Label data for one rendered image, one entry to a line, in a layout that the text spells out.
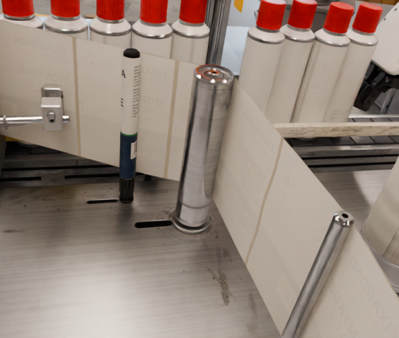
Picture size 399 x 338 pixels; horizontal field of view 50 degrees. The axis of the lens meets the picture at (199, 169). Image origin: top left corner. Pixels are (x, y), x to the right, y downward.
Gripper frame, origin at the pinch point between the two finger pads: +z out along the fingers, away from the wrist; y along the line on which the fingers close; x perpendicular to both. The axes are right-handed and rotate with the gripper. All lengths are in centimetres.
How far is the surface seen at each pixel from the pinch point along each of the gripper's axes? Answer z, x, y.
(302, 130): 7.4, -10.3, 4.3
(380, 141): 4.8, 5.4, 3.6
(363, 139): 5.8, 2.6, 3.1
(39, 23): 7.3, -49.4, 1.2
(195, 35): 1.3, -31.8, 2.2
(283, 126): 8.0, -13.7, 4.1
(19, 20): 8, -52, 2
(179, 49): 3.9, -32.7, 1.5
